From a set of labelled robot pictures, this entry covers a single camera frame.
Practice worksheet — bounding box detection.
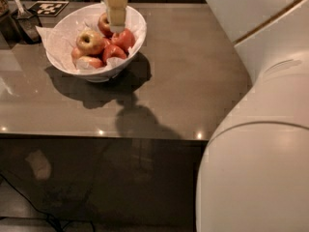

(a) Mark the red apple front centre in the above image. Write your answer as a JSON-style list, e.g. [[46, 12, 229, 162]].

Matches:
[[102, 44, 126, 64]]

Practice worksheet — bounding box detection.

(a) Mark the dark scoop with white handle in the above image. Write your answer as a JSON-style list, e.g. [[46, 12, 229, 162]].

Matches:
[[12, 0, 41, 44]]

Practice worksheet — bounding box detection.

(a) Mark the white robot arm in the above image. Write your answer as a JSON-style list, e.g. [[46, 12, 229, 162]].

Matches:
[[196, 0, 309, 232]]

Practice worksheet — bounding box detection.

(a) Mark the small red apple middle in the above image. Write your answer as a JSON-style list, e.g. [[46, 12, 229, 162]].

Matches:
[[103, 37, 112, 48]]

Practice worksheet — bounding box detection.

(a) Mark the red apple at right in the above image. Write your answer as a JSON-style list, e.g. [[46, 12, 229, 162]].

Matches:
[[111, 28, 135, 52]]

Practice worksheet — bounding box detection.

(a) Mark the yellow green apple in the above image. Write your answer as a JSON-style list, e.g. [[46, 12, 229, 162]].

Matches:
[[76, 30, 104, 55]]

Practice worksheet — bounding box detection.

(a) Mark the black white marker tag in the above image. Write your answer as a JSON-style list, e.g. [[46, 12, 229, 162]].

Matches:
[[30, 1, 69, 17]]

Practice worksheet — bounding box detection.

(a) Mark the pale apple at left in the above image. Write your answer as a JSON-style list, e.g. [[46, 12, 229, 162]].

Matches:
[[70, 47, 84, 64]]

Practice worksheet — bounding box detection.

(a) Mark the white bowl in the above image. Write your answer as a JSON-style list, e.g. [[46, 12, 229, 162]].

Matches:
[[44, 2, 148, 83]]

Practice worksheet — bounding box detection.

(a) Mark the red yellow apple front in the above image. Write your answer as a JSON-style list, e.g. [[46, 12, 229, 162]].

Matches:
[[76, 56, 103, 70]]

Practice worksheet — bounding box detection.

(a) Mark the black floor cable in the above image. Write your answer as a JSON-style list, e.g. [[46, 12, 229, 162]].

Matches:
[[0, 173, 98, 232]]

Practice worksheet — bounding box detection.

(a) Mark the red apple at back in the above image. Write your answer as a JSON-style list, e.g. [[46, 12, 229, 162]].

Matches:
[[98, 13, 113, 38]]

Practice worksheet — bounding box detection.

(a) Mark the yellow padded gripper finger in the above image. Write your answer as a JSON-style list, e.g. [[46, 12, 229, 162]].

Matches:
[[103, 0, 128, 33]]

